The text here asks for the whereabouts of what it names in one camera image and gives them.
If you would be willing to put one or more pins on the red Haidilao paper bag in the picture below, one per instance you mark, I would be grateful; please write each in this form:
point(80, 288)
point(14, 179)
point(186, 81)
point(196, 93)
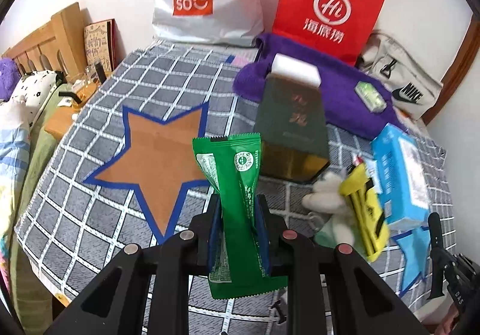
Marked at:
point(339, 28)

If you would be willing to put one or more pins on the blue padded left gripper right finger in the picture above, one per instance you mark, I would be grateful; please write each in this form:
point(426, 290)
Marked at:
point(262, 232)

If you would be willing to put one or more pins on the small green tissue pack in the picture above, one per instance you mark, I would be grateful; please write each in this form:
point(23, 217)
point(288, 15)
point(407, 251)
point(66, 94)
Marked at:
point(371, 97)

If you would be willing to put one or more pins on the purple plush toy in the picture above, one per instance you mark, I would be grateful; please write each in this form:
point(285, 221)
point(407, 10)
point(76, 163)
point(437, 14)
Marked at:
point(9, 78)

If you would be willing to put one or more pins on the dark green tea box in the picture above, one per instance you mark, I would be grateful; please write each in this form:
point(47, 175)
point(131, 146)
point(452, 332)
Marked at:
point(294, 137)

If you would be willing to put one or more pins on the brown wooden door frame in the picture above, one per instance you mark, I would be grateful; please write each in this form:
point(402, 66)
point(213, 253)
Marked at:
point(458, 69)

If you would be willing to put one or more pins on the yellow black pouch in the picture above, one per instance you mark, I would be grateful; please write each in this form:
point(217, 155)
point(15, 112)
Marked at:
point(358, 190)

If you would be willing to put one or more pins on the wooden headboard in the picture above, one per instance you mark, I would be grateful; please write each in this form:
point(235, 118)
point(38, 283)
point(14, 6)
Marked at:
point(57, 45)

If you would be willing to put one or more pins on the black bottle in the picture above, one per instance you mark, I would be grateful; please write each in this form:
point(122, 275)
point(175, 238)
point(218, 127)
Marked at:
point(100, 72)

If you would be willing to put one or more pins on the green snack packet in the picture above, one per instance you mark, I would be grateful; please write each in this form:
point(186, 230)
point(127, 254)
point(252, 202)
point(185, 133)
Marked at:
point(231, 164)

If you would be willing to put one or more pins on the light blue tissue pack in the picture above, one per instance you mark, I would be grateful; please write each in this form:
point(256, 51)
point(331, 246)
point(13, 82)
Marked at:
point(404, 197)

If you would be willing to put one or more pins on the white plush toy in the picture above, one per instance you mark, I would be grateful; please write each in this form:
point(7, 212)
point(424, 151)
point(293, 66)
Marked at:
point(329, 215)

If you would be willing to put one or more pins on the wooden bedside table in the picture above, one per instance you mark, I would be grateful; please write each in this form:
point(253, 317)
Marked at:
point(64, 115)

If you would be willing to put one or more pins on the purple fluffy towel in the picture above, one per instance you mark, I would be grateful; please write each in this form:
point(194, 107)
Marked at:
point(343, 107)

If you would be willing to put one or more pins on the green blanket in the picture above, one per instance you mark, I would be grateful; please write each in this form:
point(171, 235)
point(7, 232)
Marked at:
point(30, 298)

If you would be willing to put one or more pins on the white foam block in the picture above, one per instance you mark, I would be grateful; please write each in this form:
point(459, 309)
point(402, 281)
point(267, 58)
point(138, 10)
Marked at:
point(296, 70)

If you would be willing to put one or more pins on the white spotted pillow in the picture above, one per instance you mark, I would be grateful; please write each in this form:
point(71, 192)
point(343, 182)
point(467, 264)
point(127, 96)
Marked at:
point(35, 91)

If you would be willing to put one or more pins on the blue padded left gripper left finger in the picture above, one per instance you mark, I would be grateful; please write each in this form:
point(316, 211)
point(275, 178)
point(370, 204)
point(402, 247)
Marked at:
point(215, 231)

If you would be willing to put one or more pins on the brown star mat blue edge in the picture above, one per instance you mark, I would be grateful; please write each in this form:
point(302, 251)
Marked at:
point(157, 163)

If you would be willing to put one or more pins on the grey Nike bag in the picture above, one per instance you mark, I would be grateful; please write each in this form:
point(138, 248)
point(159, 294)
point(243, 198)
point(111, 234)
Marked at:
point(412, 89)

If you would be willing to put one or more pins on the patterned book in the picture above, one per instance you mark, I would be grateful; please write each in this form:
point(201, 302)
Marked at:
point(99, 40)

